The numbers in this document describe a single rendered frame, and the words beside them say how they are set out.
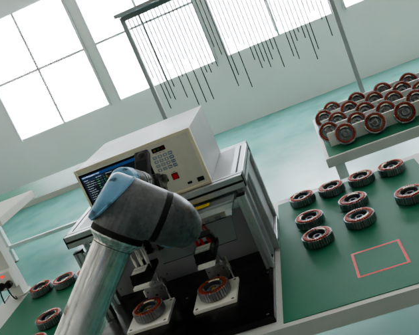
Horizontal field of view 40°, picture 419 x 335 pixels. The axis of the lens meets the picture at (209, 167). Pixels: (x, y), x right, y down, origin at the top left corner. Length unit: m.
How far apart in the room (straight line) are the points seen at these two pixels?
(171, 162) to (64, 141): 7.03
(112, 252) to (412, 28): 7.39
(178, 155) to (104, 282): 0.79
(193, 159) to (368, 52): 6.48
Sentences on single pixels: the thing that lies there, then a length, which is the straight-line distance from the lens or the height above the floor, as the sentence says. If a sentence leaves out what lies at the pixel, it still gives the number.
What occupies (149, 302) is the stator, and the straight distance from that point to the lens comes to 2.04.
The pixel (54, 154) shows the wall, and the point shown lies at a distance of 9.02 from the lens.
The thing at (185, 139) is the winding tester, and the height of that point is 1.29.
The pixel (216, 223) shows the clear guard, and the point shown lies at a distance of 1.72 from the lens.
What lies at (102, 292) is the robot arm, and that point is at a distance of 1.22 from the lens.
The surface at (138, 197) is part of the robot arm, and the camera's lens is 1.18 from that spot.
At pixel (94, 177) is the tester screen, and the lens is 2.00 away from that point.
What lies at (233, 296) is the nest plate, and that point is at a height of 0.78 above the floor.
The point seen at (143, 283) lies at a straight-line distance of 2.02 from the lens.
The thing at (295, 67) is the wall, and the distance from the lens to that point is 8.16.
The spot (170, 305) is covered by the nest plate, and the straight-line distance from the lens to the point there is 2.02.
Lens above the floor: 1.63
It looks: 14 degrees down
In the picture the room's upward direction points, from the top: 23 degrees counter-clockwise
